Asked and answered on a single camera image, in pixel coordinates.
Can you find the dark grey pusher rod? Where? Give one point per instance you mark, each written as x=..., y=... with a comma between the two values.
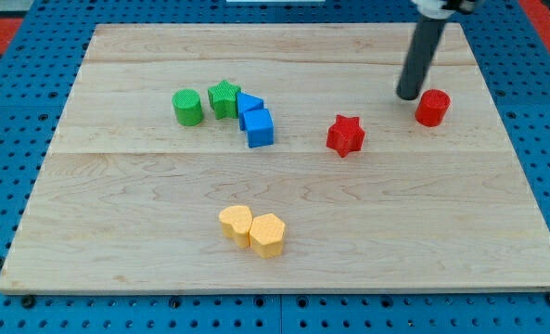
x=421, y=52

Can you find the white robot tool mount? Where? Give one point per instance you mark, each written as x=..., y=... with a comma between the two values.
x=444, y=9

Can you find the red star block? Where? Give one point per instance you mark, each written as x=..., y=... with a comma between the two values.
x=345, y=135

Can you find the green star block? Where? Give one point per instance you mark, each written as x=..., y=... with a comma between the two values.
x=223, y=99

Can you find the red cylinder block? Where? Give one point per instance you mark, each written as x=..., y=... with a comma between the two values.
x=432, y=107

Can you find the blue cube block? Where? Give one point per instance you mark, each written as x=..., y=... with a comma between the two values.
x=259, y=128

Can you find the blue triangle block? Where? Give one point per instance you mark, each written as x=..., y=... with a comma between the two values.
x=245, y=103

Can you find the wooden board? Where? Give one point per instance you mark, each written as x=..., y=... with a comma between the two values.
x=127, y=199

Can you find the green cylinder block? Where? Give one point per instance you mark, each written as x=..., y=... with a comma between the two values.
x=187, y=107

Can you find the yellow pentagon block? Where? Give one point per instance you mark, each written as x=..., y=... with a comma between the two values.
x=266, y=235

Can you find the yellow heart block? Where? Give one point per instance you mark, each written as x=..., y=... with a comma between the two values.
x=236, y=222

